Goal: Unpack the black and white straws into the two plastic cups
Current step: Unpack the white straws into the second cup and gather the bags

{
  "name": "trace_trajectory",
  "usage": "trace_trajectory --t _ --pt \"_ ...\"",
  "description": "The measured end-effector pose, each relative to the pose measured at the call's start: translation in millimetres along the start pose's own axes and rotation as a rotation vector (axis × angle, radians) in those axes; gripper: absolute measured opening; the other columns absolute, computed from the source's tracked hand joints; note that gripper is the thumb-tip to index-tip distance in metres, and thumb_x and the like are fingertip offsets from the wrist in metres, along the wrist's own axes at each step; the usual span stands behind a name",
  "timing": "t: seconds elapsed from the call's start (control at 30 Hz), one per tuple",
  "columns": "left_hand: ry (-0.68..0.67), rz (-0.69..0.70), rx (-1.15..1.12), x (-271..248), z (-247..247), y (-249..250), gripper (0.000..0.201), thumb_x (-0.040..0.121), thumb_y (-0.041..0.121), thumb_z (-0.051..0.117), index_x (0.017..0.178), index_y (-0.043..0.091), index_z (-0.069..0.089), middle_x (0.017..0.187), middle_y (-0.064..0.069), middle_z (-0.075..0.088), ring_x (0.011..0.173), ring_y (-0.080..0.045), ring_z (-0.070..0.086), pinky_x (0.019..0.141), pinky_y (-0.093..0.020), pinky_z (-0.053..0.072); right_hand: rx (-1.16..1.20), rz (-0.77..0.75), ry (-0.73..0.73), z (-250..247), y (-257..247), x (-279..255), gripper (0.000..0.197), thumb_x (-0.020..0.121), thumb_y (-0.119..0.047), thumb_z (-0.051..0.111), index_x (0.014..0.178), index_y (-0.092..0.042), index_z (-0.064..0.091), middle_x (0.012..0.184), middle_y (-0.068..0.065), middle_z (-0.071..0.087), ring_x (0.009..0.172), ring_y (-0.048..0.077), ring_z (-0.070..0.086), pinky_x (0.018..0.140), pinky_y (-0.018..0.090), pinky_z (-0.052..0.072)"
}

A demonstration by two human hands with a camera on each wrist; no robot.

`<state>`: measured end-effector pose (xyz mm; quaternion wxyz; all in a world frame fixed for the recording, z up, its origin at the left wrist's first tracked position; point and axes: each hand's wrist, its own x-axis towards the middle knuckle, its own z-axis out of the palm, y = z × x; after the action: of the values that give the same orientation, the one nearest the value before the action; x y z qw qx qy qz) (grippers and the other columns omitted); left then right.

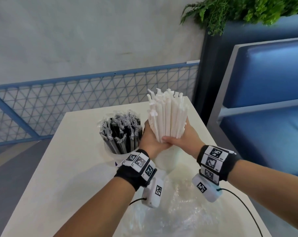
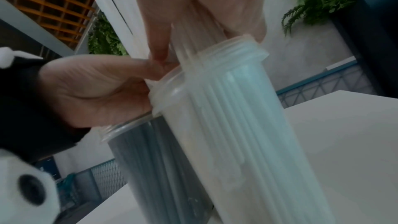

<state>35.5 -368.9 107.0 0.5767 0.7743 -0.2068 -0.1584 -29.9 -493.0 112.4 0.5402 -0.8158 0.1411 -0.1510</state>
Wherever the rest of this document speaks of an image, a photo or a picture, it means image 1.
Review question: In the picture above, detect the person's right hand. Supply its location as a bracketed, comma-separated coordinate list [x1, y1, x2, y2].
[162, 120, 205, 160]

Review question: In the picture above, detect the person's left hand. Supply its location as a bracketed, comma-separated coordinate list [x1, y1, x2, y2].
[138, 119, 173, 158]

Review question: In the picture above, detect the bunch of black straws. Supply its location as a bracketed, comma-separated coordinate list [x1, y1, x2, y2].
[97, 110, 143, 155]

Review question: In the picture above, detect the bunch of white straws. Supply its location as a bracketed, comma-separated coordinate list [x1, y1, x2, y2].
[146, 88, 190, 144]

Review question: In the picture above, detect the clear bag of white straws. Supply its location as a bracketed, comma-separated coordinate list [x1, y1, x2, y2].
[161, 174, 229, 236]

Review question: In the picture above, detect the person's left forearm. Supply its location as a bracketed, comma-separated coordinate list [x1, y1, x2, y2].
[53, 176, 136, 237]

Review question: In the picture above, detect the black right wristband with markers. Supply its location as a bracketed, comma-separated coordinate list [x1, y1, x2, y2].
[196, 145, 242, 183]

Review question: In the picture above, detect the dark planter box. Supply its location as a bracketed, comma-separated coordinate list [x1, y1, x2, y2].
[192, 14, 298, 127]

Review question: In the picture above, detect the blue bench back cushion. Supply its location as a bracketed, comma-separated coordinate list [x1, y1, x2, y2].
[223, 40, 298, 109]

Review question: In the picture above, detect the blue mesh fence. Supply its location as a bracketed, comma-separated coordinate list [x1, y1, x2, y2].
[0, 60, 200, 147]

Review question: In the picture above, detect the green fern plant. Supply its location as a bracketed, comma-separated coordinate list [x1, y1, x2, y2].
[180, 0, 298, 37]

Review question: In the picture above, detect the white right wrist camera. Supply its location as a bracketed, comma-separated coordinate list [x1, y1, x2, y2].
[191, 173, 223, 203]

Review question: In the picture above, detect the black left camera cable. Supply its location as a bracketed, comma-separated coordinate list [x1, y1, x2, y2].
[128, 197, 147, 206]

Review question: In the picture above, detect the black camera cable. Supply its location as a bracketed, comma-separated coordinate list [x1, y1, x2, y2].
[128, 197, 147, 206]
[217, 188, 264, 237]

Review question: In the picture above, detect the black right camera cable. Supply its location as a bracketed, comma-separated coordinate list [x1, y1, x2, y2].
[217, 188, 264, 237]

